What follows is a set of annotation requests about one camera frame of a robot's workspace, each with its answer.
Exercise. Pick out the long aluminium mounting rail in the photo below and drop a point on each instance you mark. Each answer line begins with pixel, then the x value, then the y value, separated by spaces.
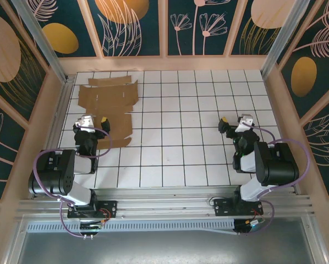
pixel 167 203

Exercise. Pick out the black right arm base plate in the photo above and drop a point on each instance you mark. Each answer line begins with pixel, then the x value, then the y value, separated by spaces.
pixel 222 206

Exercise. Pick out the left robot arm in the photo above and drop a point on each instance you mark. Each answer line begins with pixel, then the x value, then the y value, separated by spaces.
pixel 51 170

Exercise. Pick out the aluminium side rail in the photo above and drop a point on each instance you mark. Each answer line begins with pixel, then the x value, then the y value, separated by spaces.
pixel 61 110

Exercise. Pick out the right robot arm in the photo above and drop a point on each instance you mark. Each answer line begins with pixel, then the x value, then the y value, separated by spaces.
pixel 277 167

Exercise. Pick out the aluminium frame post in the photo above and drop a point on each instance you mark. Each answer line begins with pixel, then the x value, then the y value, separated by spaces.
pixel 285 33
pixel 40 38

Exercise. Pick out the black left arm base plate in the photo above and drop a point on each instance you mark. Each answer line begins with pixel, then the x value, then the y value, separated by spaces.
pixel 109 206

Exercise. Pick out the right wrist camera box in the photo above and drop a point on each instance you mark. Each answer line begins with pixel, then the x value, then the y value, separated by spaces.
pixel 245 122

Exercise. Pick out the brown cardboard paper box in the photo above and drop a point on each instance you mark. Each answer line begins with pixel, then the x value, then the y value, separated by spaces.
pixel 112 93

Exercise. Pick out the grey metal sheet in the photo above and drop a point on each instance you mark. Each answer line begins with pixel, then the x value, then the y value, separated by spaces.
pixel 164 247

